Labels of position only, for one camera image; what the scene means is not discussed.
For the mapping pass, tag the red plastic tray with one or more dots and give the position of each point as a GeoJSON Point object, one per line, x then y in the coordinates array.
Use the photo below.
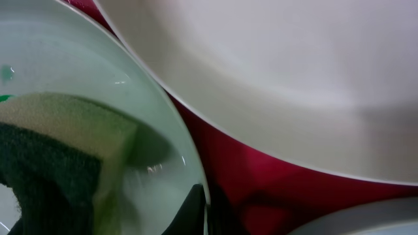
{"type": "Point", "coordinates": [269, 195]}

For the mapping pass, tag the light blue plate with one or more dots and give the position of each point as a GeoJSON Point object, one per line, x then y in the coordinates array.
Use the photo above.
{"type": "Point", "coordinates": [50, 46]}
{"type": "Point", "coordinates": [388, 217]}

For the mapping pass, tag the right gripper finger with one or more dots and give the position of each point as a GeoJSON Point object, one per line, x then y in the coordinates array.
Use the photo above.
{"type": "Point", "coordinates": [189, 219]}

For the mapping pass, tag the green yellow sponge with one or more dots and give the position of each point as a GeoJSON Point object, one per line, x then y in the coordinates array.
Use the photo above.
{"type": "Point", "coordinates": [63, 158]}

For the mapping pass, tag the white round plate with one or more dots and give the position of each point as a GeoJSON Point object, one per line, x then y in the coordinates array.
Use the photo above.
{"type": "Point", "coordinates": [329, 85]}

